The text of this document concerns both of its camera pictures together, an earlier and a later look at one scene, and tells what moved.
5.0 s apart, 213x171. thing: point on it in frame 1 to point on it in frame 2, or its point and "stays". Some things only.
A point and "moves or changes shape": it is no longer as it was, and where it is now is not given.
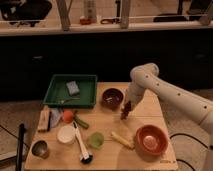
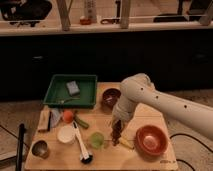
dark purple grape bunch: x=125 y=111 moves or changes shape
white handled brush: x=86 y=158 stays
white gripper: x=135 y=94 to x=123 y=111
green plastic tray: x=58 y=93 stays
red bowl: x=151 y=140 stays
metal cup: x=40 y=148 stays
